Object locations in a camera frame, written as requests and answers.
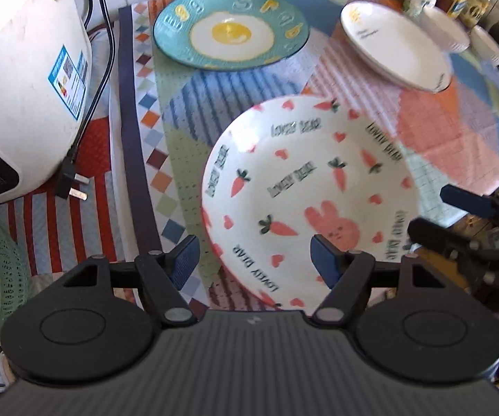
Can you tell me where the white carrot bunny plate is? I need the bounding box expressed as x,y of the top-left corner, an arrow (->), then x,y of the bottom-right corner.
201,95 -> 419,313

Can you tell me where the white ribbed bowl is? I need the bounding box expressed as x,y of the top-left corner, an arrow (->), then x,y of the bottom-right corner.
470,26 -> 499,66
420,7 -> 470,54

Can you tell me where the white plate dark rim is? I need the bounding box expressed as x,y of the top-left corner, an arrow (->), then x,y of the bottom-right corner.
341,1 -> 453,93

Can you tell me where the teal fried egg plate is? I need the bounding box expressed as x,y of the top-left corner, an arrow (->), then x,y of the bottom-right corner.
153,0 -> 310,71

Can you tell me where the colourful patchwork table mat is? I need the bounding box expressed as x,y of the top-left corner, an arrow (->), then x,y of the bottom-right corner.
113,0 -> 499,311

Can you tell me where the red striped cloth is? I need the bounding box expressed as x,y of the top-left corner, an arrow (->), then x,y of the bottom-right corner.
0,25 -> 140,304

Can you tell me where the white rice cooker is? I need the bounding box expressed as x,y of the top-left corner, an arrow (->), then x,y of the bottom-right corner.
0,0 -> 91,203

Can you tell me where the black power cable with plug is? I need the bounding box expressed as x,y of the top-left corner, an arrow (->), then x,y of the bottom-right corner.
54,0 -> 117,201

